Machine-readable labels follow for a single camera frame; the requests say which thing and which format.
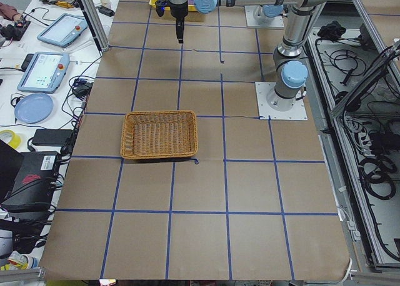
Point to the lower teach pendant tablet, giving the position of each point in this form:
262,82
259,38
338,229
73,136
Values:
44,73

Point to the brown wicker basket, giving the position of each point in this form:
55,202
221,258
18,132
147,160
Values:
159,135

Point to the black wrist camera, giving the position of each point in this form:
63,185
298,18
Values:
160,7

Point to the black computer box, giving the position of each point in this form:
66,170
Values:
33,187

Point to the upper teach pendant tablet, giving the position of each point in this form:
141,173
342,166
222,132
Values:
64,30

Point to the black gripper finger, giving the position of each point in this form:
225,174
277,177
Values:
180,30

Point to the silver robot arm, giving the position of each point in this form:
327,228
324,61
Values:
302,14

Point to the yellow tape roll on desk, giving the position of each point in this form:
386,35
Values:
10,138

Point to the teach pendant tablet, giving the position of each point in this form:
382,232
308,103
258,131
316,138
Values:
44,73
64,30

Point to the black power adapter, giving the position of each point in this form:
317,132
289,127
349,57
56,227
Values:
51,137

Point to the aluminium frame post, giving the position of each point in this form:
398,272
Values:
94,24

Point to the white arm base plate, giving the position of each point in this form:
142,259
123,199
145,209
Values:
272,107

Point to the blue plate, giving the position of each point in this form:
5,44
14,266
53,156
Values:
33,108

